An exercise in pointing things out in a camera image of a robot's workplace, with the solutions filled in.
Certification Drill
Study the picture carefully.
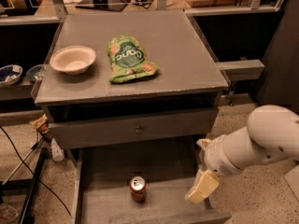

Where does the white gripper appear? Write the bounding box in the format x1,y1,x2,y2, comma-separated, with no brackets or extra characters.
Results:
185,134,243,204

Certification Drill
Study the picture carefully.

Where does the red coke can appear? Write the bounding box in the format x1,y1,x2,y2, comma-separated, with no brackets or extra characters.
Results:
129,176,147,203

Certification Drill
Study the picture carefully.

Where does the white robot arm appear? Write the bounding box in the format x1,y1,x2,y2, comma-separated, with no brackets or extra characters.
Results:
185,105,299,204

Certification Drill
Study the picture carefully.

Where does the open middle drawer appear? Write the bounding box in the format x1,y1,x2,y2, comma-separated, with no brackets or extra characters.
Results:
74,137,231,224

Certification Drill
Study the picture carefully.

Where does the grey drawer cabinet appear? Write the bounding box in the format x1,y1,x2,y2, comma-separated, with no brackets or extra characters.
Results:
36,10,227,149

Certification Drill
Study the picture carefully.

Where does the grey side shelf block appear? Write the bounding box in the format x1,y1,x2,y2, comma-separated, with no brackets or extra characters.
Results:
217,60,264,81

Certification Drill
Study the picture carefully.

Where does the green chip bag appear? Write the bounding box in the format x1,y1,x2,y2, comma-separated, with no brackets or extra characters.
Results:
107,35,160,84

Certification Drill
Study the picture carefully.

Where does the white plastic bottle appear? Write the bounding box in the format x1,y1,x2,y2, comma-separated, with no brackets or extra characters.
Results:
51,139,64,162

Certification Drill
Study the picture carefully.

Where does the white paper bowl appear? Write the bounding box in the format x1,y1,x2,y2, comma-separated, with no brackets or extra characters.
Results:
50,46,96,76

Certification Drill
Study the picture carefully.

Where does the brown snack packet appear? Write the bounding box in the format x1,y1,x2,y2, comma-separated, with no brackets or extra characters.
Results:
30,114,52,142

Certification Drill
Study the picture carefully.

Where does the grey small bowl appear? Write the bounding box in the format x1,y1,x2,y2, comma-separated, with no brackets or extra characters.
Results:
26,64,47,82

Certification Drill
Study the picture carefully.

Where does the black monitor stand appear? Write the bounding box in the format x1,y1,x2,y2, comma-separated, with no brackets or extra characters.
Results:
75,0,127,12

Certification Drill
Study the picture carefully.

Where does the blue white bowl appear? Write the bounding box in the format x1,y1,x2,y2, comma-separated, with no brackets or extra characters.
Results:
0,64,22,85

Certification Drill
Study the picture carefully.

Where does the black floor cable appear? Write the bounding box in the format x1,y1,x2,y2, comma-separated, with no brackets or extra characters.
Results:
0,125,73,217

